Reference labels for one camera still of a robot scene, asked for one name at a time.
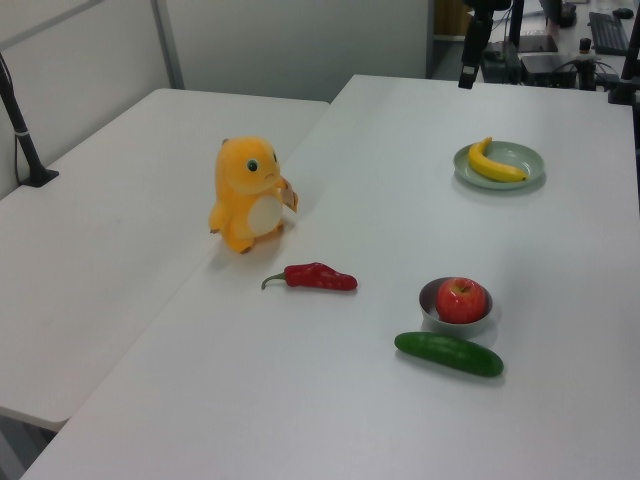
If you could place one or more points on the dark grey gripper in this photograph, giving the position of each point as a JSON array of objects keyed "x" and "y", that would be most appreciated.
[{"x": 481, "y": 27}]

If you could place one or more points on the red chili pepper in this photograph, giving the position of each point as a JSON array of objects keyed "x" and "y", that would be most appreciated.
[{"x": 320, "y": 277}]

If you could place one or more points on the pale green plastic plate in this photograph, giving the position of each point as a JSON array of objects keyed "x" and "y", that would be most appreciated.
[{"x": 522, "y": 155}]

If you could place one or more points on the brown wooden panel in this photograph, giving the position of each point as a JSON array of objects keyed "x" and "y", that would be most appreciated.
[{"x": 450, "y": 17}]

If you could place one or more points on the thin black upright pole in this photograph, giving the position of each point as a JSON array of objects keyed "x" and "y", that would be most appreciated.
[{"x": 516, "y": 25}]

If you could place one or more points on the black equipment box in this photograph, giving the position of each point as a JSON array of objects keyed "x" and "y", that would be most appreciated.
[{"x": 545, "y": 65}]

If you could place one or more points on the yellow banana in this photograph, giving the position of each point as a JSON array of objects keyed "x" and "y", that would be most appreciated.
[{"x": 487, "y": 167}]

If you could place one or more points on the emergency stop button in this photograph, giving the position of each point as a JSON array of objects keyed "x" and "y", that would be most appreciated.
[{"x": 585, "y": 46}]

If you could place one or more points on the black keyboard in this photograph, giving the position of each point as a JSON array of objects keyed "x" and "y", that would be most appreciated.
[{"x": 607, "y": 32}]

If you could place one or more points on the black clamped stand pole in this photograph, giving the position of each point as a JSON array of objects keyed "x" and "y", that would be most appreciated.
[{"x": 622, "y": 92}]

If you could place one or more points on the red apple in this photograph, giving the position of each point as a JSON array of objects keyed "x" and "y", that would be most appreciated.
[{"x": 460, "y": 300}]

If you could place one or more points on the grey small bowl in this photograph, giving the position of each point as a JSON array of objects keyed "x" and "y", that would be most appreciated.
[{"x": 450, "y": 329}]

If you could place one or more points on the orange plush toy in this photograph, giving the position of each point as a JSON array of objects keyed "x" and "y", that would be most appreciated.
[{"x": 245, "y": 200}]

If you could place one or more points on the green cucumber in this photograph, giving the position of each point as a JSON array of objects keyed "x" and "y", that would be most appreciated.
[{"x": 450, "y": 352}]

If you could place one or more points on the grey partition frame post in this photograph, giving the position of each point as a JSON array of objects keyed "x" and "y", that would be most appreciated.
[{"x": 167, "y": 45}]

